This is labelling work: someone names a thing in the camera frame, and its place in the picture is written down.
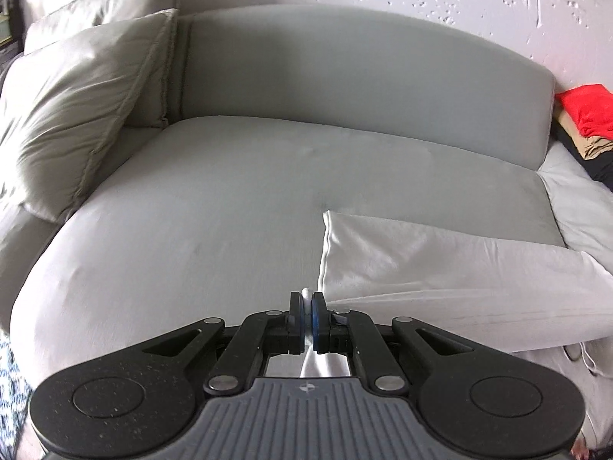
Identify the striped grey white rug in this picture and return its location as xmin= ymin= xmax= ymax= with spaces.
xmin=1 ymin=331 xmax=30 ymax=459

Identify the grey fabric sofa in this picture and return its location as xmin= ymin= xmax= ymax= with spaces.
xmin=0 ymin=3 xmax=613 ymax=460

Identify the white charging cable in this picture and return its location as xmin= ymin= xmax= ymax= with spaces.
xmin=562 ymin=342 xmax=603 ymax=437

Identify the front beige throw pillow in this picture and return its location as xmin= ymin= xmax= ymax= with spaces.
xmin=1 ymin=8 xmax=178 ymax=222

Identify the red folded garment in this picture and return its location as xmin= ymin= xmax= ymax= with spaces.
xmin=555 ymin=84 xmax=613 ymax=140

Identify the tan patterned folded garment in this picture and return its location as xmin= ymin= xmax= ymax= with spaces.
xmin=554 ymin=110 xmax=613 ymax=160

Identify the black folded garment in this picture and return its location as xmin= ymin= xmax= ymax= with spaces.
xmin=555 ymin=127 xmax=613 ymax=189

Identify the light grey sofa blanket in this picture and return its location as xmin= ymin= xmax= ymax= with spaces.
xmin=537 ymin=141 xmax=613 ymax=272

